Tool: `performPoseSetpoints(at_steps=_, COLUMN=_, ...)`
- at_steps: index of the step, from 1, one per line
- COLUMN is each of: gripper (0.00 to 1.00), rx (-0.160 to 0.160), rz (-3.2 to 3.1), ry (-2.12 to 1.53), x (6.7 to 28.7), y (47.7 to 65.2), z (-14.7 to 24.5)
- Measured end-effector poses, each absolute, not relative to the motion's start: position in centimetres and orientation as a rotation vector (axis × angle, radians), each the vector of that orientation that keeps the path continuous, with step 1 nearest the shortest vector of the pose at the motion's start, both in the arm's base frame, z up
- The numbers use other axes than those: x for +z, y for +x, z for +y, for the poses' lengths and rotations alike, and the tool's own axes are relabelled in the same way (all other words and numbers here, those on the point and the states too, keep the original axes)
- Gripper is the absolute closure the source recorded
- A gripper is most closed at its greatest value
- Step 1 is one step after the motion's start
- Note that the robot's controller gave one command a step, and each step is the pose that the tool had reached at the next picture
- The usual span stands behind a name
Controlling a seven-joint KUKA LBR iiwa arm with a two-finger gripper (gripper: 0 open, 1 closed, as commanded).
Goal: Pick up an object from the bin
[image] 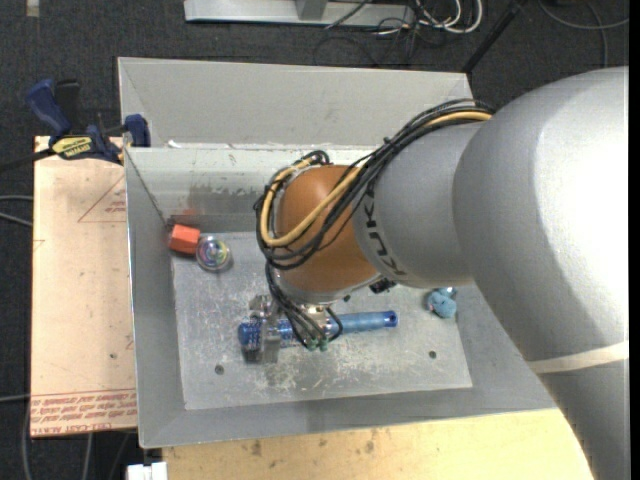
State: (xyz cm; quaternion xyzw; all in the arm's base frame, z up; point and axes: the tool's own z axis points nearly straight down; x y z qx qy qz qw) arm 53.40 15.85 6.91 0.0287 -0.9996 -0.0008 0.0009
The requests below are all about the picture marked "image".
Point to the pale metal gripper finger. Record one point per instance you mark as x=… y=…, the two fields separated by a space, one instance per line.
x=262 y=309
x=270 y=351

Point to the blue cylindrical tool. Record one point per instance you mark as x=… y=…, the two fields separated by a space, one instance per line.
x=365 y=320

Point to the grey metal bin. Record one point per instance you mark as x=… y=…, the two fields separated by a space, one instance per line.
x=320 y=368

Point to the clear iridescent ball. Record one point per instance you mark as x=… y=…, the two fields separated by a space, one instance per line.
x=214 y=253

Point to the orange-red block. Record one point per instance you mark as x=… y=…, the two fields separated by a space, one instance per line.
x=183 y=238

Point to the blue toy animal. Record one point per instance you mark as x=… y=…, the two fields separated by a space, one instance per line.
x=442 y=305

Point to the brown cardboard board, red print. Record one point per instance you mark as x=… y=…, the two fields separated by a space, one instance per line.
x=80 y=288

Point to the black cylinder on white bracket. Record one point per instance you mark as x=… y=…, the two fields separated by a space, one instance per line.
x=382 y=285

